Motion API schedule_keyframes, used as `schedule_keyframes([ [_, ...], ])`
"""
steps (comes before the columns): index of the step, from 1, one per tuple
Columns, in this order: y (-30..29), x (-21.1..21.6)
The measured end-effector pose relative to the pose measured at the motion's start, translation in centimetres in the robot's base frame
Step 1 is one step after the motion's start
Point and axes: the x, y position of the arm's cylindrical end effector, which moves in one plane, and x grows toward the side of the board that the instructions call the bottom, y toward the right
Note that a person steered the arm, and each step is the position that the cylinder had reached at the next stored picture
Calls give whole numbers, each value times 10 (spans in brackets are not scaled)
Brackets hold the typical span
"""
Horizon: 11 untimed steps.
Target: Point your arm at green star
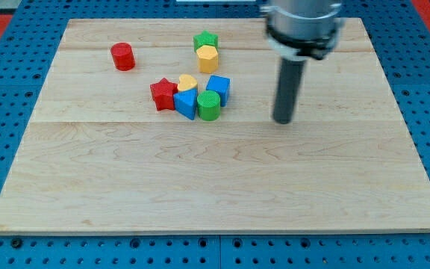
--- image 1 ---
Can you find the blue triangle block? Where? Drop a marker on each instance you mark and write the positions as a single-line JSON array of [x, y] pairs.
[[185, 103]]

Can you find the green star block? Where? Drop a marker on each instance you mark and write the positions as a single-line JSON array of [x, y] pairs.
[[205, 38]]

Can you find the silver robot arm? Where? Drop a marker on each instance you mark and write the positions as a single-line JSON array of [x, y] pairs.
[[303, 29]]

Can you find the yellow heart block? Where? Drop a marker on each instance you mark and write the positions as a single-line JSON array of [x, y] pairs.
[[187, 82]]

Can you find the yellow hexagon block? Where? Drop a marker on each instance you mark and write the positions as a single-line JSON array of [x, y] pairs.
[[207, 59]]

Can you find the red star block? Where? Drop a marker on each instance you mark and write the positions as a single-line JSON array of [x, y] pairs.
[[162, 94]]

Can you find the light wooden board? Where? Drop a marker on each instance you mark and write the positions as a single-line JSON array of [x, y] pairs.
[[97, 157]]

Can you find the green cylinder block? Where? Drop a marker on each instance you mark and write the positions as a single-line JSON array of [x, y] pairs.
[[209, 105]]

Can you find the red cylinder block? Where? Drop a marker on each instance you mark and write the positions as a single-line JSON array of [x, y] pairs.
[[123, 57]]

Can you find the dark grey pointer rod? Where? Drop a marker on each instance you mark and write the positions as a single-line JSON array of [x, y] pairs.
[[289, 81]]

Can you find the blue cube block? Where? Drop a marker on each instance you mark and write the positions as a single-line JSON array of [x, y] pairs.
[[220, 85]]

